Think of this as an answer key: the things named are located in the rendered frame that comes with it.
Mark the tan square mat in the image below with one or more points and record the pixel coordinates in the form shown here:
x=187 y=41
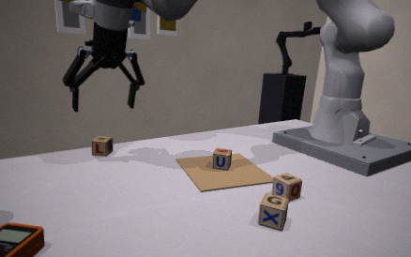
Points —
x=242 y=173

